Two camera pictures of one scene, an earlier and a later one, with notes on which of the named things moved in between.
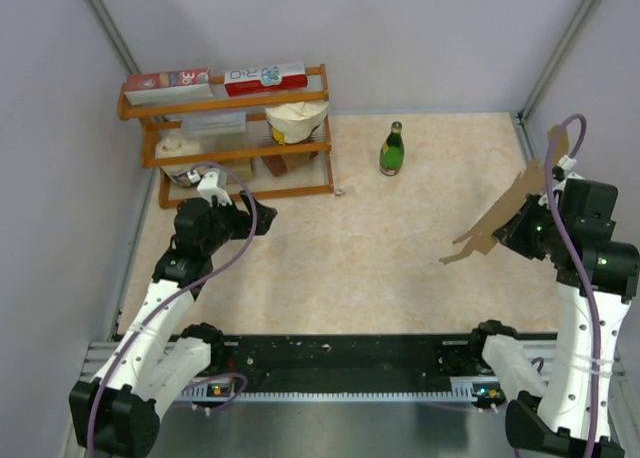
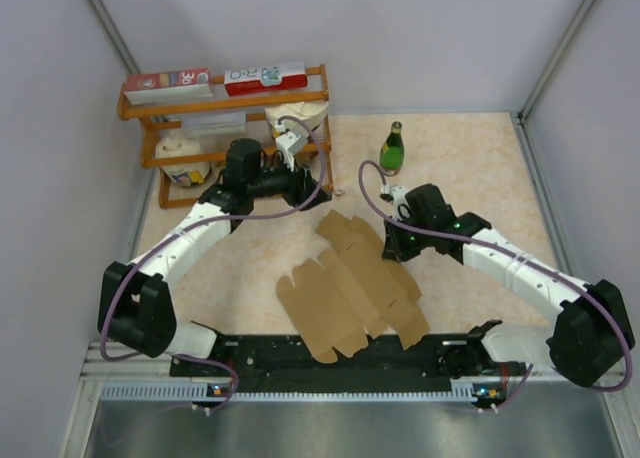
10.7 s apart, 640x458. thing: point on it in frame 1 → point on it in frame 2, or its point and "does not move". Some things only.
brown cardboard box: [531, 180] → [357, 292]
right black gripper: [511, 233] → [394, 250]
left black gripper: [243, 219] → [300, 184]
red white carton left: [168, 86] does not move
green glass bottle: [392, 151] does not move
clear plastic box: [213, 124] does not move
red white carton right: [264, 79] does not move
